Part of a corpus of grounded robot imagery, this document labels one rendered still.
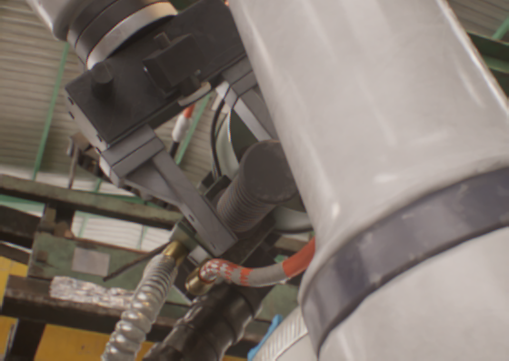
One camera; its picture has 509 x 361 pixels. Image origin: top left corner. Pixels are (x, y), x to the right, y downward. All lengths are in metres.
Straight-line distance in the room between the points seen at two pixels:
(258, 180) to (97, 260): 1.20
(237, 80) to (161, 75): 0.07
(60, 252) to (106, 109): 1.14
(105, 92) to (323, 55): 0.25
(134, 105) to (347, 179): 0.29
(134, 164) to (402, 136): 0.29
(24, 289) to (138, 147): 1.10
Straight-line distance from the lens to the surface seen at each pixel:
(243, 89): 0.56
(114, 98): 0.54
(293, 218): 0.68
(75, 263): 1.65
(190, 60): 0.51
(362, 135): 0.27
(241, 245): 0.65
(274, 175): 0.49
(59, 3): 0.56
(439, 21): 0.31
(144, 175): 0.54
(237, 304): 0.77
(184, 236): 0.68
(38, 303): 1.59
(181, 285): 0.86
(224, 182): 0.67
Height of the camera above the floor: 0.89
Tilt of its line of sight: 41 degrees up
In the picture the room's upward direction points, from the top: straight up
